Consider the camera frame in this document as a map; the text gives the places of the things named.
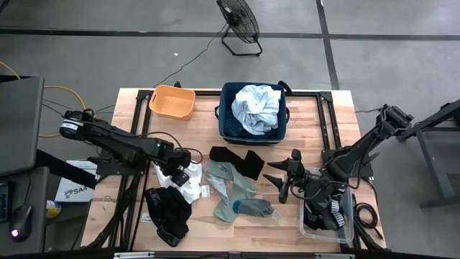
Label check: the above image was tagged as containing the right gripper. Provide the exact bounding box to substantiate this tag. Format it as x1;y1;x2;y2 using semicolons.
263;148;318;205

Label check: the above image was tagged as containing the white cloth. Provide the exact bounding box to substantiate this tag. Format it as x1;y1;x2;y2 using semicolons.
152;161;203;205

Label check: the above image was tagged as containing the pale green sock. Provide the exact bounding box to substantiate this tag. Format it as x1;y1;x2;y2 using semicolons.
204;160;245;191
213;176;258;223

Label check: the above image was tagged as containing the black underwear grey waistband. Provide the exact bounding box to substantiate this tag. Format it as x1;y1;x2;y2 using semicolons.
144;186;193;247

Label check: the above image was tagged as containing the black sock with white pattern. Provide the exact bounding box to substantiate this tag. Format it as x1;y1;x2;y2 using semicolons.
303;201;328;230

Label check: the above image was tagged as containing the orange plastic bin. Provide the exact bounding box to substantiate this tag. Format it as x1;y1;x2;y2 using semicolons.
149;84;197;122

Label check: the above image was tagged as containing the light blue shirt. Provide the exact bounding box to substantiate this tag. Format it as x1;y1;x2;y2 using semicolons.
231;84;282;136

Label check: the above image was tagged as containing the clear plastic container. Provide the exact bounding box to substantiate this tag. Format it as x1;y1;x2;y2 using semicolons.
298;167;355;245

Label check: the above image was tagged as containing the navy fabric basket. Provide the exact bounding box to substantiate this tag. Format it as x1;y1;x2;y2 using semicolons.
214;81;293;146

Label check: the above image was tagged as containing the white cardboard box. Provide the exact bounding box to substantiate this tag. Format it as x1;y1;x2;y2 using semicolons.
54;160;98;203

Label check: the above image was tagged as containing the black diagonal beam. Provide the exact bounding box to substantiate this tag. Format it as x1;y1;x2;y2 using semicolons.
34;149;98;190

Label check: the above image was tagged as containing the yellow white ball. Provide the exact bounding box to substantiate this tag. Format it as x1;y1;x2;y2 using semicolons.
45;199;62;219

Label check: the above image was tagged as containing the black metal stand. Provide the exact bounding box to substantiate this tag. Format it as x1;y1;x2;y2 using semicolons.
396;99;460;209

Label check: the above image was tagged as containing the black floor fan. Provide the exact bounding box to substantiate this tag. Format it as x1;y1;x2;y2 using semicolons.
216;0;264;58

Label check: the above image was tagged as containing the grey desk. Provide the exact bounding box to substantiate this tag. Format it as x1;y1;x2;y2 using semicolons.
0;167;50;255

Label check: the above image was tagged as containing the black computer mouse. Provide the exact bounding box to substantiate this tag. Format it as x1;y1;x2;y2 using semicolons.
9;204;32;242

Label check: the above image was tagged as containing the black cable bundle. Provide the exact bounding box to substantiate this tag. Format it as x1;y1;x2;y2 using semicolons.
84;168;150;250

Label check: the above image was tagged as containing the coiled black cable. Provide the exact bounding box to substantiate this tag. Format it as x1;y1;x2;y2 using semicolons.
351;194;384;240

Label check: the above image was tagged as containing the black fan cable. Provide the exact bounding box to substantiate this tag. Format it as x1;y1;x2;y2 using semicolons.
153;23;228;88

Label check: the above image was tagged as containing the yellow cable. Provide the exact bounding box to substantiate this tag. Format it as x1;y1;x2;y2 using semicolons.
0;60;98;138

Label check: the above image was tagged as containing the black floor cable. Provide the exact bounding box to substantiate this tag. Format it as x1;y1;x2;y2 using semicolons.
42;99;116;145

